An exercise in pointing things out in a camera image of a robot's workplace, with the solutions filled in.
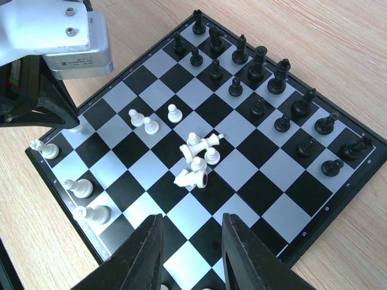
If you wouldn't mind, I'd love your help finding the white king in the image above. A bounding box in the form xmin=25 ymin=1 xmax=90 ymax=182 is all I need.
xmin=179 ymin=134 xmax=224 ymax=163

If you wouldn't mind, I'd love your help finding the white bishop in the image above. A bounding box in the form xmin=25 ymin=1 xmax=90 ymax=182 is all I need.
xmin=63 ymin=179 xmax=93 ymax=199

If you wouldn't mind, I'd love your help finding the black silver chess board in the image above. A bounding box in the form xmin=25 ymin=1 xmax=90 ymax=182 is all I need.
xmin=26 ymin=12 xmax=386 ymax=288

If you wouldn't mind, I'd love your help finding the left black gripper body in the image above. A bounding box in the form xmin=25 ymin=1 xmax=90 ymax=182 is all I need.
xmin=1 ymin=56 xmax=80 ymax=129

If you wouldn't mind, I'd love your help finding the black rook far corner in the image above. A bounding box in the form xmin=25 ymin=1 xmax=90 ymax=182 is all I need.
xmin=192 ymin=10 xmax=206 ymax=35

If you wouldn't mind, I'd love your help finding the white pawn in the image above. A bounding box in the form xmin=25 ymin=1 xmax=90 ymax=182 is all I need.
xmin=167 ymin=104 xmax=183 ymax=123
xmin=128 ymin=109 xmax=145 ymax=127
xmin=143 ymin=117 xmax=159 ymax=135
xmin=187 ymin=132 xmax=201 ymax=146
xmin=204 ymin=147 xmax=221 ymax=165
xmin=69 ymin=123 xmax=85 ymax=134
xmin=190 ymin=156 xmax=207 ymax=172

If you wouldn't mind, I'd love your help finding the white queen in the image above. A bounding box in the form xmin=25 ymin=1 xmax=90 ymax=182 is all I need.
xmin=73 ymin=205 xmax=110 ymax=225

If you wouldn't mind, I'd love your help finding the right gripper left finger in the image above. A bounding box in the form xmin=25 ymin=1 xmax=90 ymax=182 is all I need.
xmin=73 ymin=214 xmax=164 ymax=289

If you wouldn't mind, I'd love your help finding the black queen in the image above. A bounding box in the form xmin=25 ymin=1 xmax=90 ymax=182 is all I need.
xmin=248 ymin=46 xmax=267 ymax=81

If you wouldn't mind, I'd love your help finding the black rook corner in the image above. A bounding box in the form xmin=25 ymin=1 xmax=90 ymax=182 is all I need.
xmin=192 ymin=10 xmax=206 ymax=35
xmin=340 ymin=136 xmax=372 ymax=160

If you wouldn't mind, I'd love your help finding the white knight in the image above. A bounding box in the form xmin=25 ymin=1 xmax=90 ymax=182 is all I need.
xmin=174 ymin=169 xmax=208 ymax=189

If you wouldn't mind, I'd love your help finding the white rook corner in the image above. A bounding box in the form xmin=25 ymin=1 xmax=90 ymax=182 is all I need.
xmin=30 ymin=139 xmax=59 ymax=160

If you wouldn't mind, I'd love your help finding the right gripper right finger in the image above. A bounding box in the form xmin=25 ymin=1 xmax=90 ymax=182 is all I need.
xmin=222 ymin=213 xmax=314 ymax=290

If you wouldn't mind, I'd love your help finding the black knight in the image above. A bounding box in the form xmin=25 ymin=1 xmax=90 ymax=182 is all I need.
xmin=209 ymin=26 xmax=224 ymax=53
xmin=314 ymin=112 xmax=339 ymax=135

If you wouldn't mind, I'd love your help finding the black bishop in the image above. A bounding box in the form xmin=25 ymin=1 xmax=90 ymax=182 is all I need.
xmin=232 ymin=34 xmax=249 ymax=65
xmin=291 ymin=88 xmax=317 ymax=117

